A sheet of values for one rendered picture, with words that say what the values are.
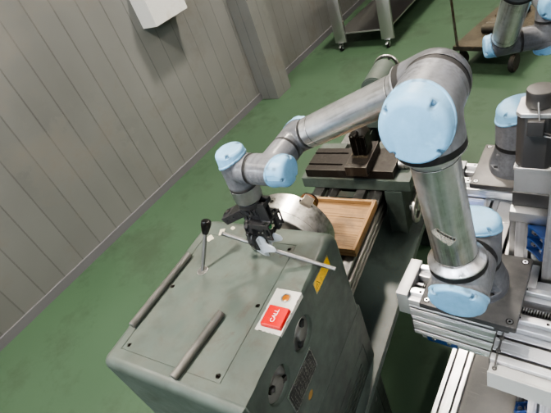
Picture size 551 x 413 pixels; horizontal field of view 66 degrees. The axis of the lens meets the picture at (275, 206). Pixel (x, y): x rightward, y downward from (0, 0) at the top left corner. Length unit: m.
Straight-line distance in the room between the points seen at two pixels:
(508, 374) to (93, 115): 3.52
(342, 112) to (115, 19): 3.41
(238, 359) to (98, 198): 3.10
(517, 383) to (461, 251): 0.41
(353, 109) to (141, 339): 0.83
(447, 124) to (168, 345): 0.88
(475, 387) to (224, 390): 1.32
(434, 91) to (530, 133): 0.49
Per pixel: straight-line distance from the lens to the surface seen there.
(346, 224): 1.84
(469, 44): 4.73
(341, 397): 1.58
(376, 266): 2.11
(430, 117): 0.68
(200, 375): 1.12
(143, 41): 4.32
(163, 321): 1.28
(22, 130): 3.72
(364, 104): 0.89
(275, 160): 0.94
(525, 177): 1.23
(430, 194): 0.79
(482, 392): 2.13
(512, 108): 1.43
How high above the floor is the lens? 2.11
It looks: 37 degrees down
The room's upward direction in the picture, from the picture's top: 22 degrees counter-clockwise
